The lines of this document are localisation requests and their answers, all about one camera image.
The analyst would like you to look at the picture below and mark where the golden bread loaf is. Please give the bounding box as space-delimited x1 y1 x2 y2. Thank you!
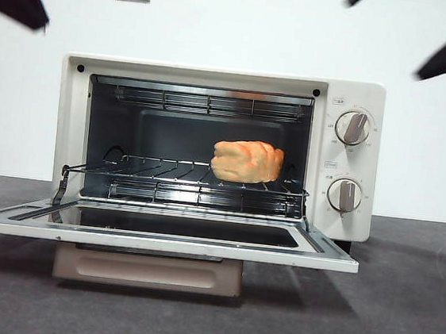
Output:
208 136 286 188

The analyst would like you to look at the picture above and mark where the glass oven door brown handle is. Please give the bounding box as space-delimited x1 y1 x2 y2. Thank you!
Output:
0 190 363 312

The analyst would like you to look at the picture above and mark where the cream Toshiba toaster oven body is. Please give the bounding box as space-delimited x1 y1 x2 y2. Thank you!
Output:
45 51 388 255

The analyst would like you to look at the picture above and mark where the cream oven knob brown grip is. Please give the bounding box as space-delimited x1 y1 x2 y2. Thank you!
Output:
325 176 365 214
333 109 375 148

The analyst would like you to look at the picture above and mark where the metal wire oven rack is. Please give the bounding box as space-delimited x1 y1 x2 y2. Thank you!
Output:
60 146 312 205

